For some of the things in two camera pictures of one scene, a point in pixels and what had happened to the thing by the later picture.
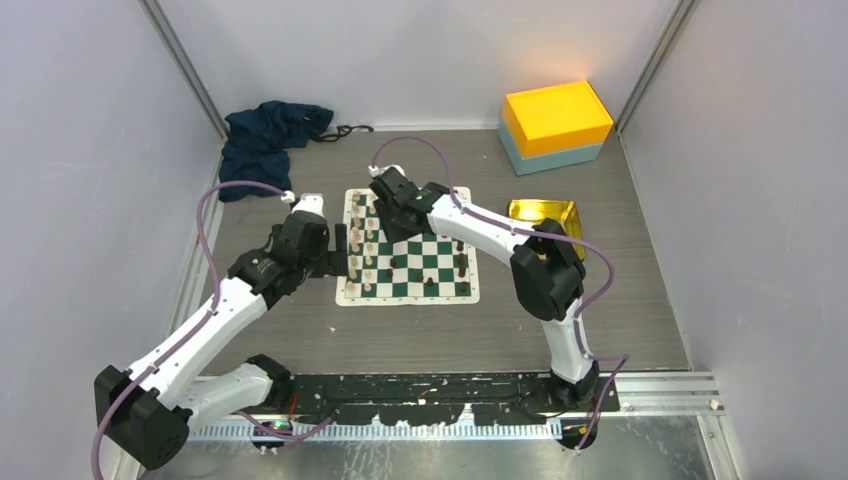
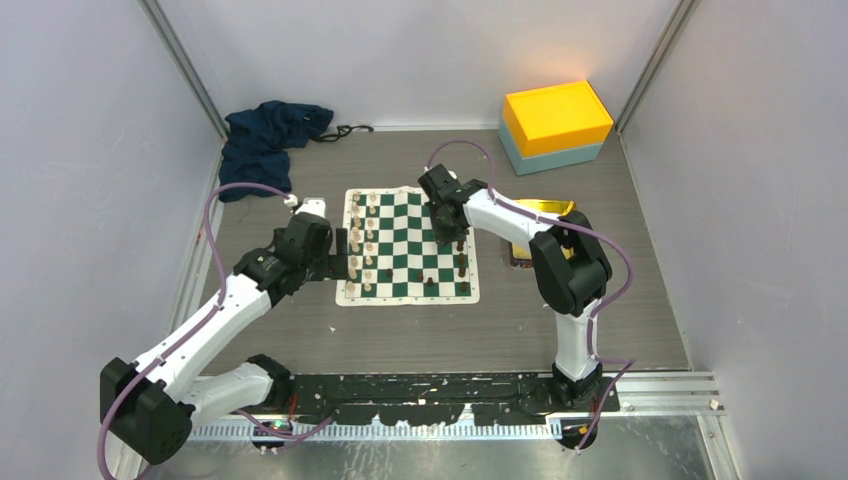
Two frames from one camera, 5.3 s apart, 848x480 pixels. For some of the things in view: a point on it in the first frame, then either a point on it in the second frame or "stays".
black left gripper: (333, 262) stays
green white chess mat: (428, 271) stays
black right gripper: (392, 235) → (444, 236)
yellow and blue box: (556, 127) stays
